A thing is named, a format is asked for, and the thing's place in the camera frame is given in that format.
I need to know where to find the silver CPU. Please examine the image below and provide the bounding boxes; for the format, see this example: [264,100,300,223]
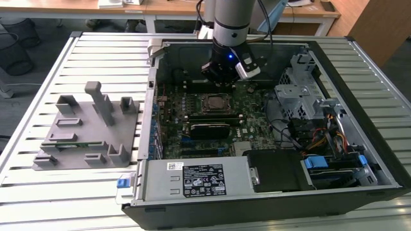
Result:
[207,95,228,108]

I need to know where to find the CPU socket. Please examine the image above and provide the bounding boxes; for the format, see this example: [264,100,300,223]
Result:
[198,92,235,114]

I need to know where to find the black case fan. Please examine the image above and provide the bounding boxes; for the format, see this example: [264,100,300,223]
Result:
[171,68,187,84]

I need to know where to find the green motherboard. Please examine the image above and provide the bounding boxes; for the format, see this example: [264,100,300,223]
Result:
[153,80,279,160]

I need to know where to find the silver metal drive cage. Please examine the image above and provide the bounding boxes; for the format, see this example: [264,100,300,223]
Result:
[274,53,326,121]

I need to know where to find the black graphics card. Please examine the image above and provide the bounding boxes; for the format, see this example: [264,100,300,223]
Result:
[188,123,231,141]

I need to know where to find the pale blue teach pendant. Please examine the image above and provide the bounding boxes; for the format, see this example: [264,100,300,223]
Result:
[258,0,290,32]

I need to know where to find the silver chipset heatsink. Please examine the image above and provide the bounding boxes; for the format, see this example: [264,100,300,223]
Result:
[234,141,254,156]

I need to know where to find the dark flat phone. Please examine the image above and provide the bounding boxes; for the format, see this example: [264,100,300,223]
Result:
[320,1,338,12]

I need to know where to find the black plastic air shroud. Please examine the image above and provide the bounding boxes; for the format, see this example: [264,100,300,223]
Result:
[246,149,315,193]

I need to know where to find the grey parts rack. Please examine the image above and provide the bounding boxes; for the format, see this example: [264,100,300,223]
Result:
[32,81,141,172]

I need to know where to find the blue disk carrier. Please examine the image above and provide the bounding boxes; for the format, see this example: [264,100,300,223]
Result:
[303,154,367,172]

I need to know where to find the grey power supply unit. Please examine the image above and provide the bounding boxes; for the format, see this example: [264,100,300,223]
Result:
[140,157,260,202]

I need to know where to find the wooden cabinet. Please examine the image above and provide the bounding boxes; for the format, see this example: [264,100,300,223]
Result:
[327,0,411,69]

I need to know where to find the green RAM stick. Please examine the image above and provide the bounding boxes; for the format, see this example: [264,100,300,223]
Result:
[55,141,104,148]

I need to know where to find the black PC case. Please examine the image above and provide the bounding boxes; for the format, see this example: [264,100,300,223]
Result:
[120,35,411,231]

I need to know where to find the black mesh waste bin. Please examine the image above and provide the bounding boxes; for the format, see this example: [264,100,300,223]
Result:
[0,18,43,49]
[0,32,35,77]

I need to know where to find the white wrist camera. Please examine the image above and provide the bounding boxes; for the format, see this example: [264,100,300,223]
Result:
[234,47,268,80]

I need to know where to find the coloured wire bundle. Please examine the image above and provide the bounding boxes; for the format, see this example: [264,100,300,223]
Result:
[302,114,350,156]

